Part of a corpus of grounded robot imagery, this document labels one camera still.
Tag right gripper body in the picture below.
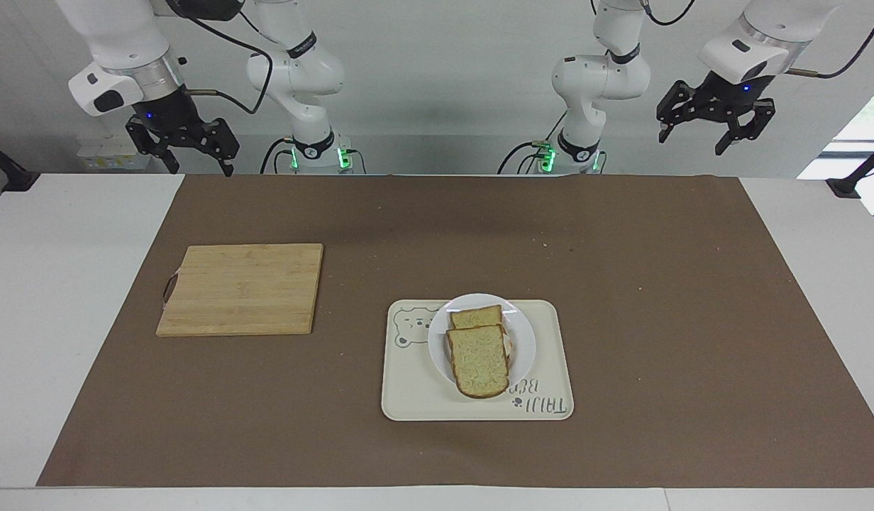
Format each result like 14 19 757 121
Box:
140 87 212 148

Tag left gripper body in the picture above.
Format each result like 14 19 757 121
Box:
691 65 777 120

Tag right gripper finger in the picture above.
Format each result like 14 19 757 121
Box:
193 118 240 177
125 116 181 175

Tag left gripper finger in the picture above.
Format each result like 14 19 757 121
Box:
656 79 709 144
715 98 777 156

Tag white round plate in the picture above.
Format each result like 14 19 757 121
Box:
427 292 537 388

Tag black stand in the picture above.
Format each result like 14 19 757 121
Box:
826 138 874 200
0 133 42 215

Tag wooden cutting board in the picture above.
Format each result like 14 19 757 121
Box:
155 243 325 338

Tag small bread slice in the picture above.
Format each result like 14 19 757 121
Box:
448 304 507 331

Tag cream tray with bear print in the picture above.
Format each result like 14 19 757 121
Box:
380 298 575 423

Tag large bread slice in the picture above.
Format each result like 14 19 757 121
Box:
445 324 514 400

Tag black cable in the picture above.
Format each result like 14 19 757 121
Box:
165 0 274 116
258 137 297 175
497 139 555 175
787 0 874 79
638 0 696 27

